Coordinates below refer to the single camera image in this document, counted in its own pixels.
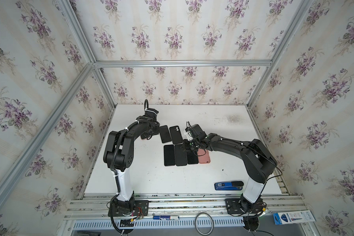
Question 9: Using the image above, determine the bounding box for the purple smartphone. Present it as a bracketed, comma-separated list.
[186, 151, 199, 165]

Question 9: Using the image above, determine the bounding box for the blue black box cutter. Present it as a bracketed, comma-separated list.
[214, 181, 244, 191]

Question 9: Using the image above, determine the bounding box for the blue marker pen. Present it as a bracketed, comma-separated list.
[152, 215, 179, 221]

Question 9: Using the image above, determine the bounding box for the black smartphone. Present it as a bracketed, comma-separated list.
[163, 145, 176, 167]

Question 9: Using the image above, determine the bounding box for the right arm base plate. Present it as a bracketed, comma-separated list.
[225, 198, 266, 216]

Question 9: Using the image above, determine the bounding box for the blue white cardboard box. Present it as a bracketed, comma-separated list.
[273, 210, 316, 225]

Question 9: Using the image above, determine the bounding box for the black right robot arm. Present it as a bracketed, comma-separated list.
[183, 122, 277, 216]

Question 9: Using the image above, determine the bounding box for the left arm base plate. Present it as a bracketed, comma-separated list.
[107, 200, 149, 217]

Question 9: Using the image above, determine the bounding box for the pink-cased phone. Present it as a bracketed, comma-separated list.
[197, 149, 210, 164]
[141, 132, 149, 140]

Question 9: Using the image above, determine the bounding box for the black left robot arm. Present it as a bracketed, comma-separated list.
[103, 106, 160, 217]

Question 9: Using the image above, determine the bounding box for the black phone case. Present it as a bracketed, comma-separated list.
[174, 144, 187, 166]
[169, 125, 183, 145]

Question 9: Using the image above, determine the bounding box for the black phone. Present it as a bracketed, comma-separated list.
[159, 125, 172, 144]

